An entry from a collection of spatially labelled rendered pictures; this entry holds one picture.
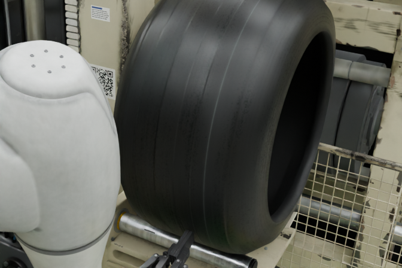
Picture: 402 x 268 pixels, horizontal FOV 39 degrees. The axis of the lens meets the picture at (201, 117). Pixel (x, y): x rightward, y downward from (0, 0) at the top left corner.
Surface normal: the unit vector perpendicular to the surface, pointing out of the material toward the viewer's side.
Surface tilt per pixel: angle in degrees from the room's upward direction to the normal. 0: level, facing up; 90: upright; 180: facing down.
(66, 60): 20
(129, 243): 0
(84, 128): 85
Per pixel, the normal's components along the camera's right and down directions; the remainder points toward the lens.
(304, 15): 0.56, -0.43
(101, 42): -0.46, 0.35
